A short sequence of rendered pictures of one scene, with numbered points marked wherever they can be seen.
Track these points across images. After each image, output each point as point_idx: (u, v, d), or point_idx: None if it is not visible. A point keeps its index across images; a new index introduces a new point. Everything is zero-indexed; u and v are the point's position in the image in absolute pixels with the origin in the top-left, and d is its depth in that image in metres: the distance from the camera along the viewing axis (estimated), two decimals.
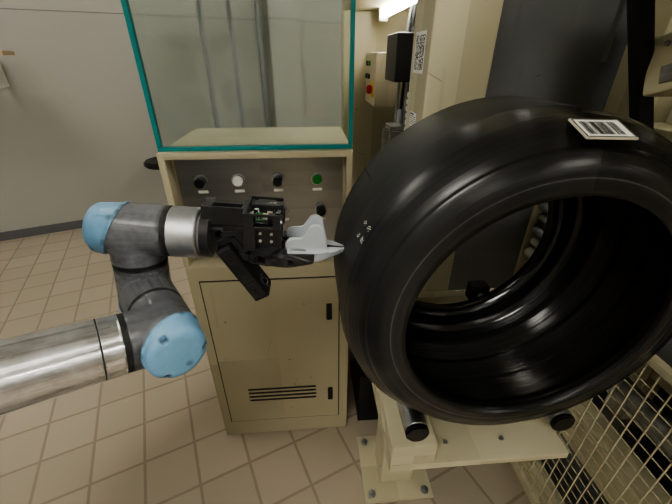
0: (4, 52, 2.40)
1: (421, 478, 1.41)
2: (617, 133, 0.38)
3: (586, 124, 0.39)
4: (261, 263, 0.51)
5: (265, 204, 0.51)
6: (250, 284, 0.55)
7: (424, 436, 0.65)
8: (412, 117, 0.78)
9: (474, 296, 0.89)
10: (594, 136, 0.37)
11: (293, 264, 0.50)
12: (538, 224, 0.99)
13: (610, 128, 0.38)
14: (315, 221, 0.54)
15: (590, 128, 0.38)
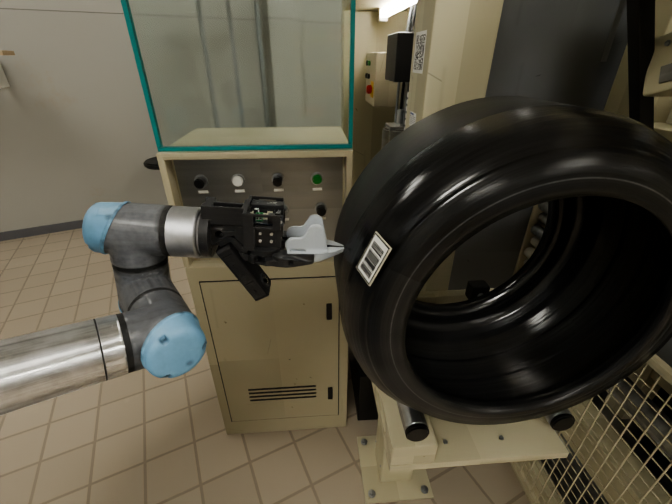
0: (4, 52, 2.40)
1: (421, 478, 1.41)
2: (379, 257, 0.43)
3: (364, 265, 0.46)
4: (261, 263, 0.51)
5: (265, 204, 0.51)
6: (250, 284, 0.55)
7: (406, 430, 0.63)
8: (412, 117, 0.78)
9: (474, 296, 0.89)
10: (371, 279, 0.44)
11: (293, 264, 0.50)
12: (538, 224, 0.99)
13: (375, 254, 0.44)
14: (315, 221, 0.54)
15: (367, 269, 0.45)
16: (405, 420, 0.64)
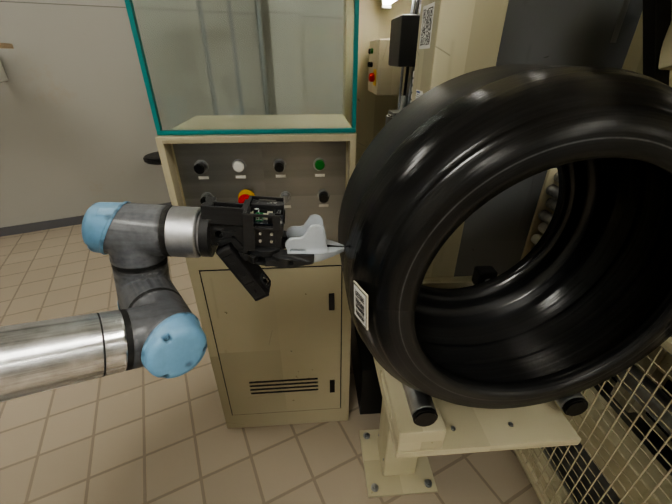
0: (2, 45, 2.38)
1: (425, 472, 1.38)
2: (363, 304, 0.47)
3: (357, 312, 0.49)
4: (261, 263, 0.51)
5: (265, 204, 0.51)
6: (250, 284, 0.55)
7: (413, 415, 0.61)
8: (418, 95, 0.76)
9: (481, 282, 0.87)
10: (365, 324, 0.48)
11: (293, 264, 0.50)
12: (546, 210, 0.97)
13: (360, 301, 0.48)
14: (315, 221, 0.54)
15: (360, 315, 0.49)
16: (412, 405, 0.62)
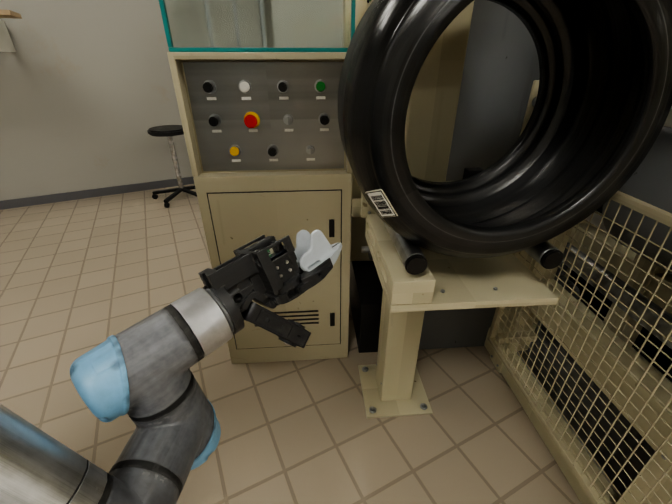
0: (11, 13, 2.45)
1: (420, 398, 1.45)
2: (383, 199, 0.61)
3: (383, 211, 0.63)
4: (295, 296, 0.46)
5: (258, 244, 0.47)
6: (291, 332, 0.48)
7: (407, 259, 0.68)
8: None
9: None
10: (394, 212, 0.61)
11: (322, 275, 0.48)
12: None
13: (379, 200, 0.61)
14: (303, 237, 0.53)
15: (386, 211, 0.62)
16: (407, 253, 0.69)
